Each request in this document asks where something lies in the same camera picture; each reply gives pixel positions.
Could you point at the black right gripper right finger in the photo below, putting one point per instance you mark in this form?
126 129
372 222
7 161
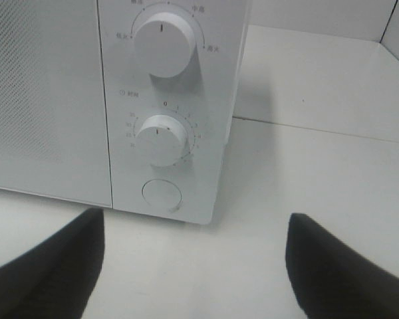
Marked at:
331 280

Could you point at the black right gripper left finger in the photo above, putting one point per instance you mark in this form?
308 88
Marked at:
56 278

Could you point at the round white door release button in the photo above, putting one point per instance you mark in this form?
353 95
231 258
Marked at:
162 193

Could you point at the white microwave door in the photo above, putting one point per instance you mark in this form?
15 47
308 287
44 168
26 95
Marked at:
53 135

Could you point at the lower white timer knob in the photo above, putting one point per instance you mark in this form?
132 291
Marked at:
161 140

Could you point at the white microwave oven body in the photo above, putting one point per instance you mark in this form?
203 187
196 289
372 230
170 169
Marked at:
201 98

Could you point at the upper white power knob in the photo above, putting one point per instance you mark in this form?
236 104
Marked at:
164 44

